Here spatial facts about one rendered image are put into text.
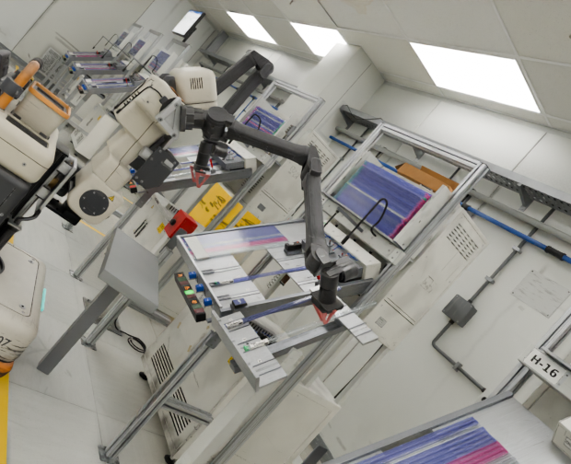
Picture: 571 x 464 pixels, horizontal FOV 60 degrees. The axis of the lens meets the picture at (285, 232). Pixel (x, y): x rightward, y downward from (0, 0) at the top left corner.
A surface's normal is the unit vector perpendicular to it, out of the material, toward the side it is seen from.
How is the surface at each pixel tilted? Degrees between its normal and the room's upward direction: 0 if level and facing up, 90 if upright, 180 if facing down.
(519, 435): 44
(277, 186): 90
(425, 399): 89
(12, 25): 90
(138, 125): 90
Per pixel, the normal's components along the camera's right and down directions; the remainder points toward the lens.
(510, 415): 0.04, -0.90
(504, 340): -0.62, -0.52
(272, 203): 0.43, 0.41
